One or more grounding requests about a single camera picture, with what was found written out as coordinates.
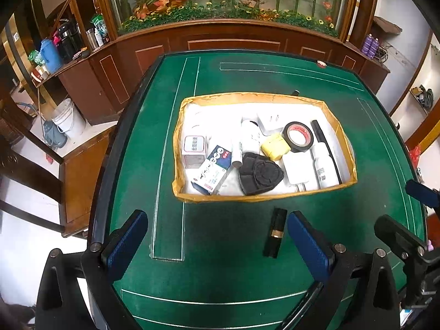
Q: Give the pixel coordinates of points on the blue white medicine box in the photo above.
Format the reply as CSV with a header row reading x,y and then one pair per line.
x,y
213,166

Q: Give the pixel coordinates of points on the plain white charger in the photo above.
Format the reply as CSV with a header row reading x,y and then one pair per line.
x,y
300,170

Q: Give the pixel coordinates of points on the red plastic bag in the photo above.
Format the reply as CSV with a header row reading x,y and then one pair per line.
x,y
415,156

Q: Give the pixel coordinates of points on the artificial flower planter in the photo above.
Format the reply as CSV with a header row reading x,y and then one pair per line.
x,y
206,13

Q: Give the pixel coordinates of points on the blue thermos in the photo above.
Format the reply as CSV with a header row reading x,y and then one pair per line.
x,y
48,56

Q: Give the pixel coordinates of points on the small green tea packet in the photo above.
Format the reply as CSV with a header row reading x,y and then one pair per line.
x,y
33,57

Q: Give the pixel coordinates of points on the dark tool bundle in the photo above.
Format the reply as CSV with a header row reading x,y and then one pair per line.
x,y
424,96

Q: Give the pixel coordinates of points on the small white bottle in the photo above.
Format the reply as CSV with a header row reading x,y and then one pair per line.
x,y
323,168

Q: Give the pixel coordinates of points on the brown cardboard piece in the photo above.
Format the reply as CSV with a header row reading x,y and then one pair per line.
x,y
386,25

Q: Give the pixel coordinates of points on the white bucket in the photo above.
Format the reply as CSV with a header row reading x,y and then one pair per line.
x,y
68,120

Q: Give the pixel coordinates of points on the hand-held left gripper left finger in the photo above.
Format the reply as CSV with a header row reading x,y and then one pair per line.
x,y
127,244

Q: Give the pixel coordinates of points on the wooden chair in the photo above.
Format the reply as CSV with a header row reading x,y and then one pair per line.
x,y
82,178

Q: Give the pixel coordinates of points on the large white medicine bottle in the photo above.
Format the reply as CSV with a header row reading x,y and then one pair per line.
x,y
250,135

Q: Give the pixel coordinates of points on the long white tube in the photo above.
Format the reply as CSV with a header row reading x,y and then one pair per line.
x,y
237,154

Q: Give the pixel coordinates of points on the steel cup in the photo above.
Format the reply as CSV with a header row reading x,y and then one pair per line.
x,y
91,39

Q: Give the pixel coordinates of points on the pink white square box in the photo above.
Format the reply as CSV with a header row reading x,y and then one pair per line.
x,y
194,147

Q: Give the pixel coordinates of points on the white cup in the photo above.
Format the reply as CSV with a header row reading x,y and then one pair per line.
x,y
42,72

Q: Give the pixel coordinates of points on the black thermos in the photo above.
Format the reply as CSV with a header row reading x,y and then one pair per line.
x,y
68,44

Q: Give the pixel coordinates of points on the white wood-framed shelf unit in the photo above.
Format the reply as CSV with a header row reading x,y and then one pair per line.
x,y
424,129

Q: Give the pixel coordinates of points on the yellow tape roll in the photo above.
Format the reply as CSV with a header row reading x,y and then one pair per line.
x,y
275,147

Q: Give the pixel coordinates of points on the black tape roll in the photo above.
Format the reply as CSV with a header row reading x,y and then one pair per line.
x,y
298,149

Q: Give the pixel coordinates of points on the black lipstick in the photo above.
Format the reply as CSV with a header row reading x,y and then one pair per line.
x,y
276,227

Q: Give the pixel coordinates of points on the black face mask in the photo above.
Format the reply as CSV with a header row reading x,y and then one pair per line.
x,y
259,175

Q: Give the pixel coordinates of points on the black pen gold bands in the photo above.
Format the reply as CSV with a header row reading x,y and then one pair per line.
x,y
318,132

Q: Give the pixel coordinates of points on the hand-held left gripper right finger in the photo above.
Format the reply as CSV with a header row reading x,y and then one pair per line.
x,y
306,244

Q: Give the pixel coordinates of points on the white charger grey label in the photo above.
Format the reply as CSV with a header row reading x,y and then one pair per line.
x,y
270,120

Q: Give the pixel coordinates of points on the curved wooden cabinet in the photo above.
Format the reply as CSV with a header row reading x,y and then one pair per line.
x,y
154,48

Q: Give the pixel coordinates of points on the shallow yellow-taped cardboard box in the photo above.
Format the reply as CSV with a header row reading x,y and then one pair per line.
x,y
220,117

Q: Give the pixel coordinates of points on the grey-blue plastic can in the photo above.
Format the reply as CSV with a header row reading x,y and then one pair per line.
x,y
55,137

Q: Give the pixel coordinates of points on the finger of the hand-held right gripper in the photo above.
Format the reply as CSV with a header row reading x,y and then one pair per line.
x,y
422,192
395,233

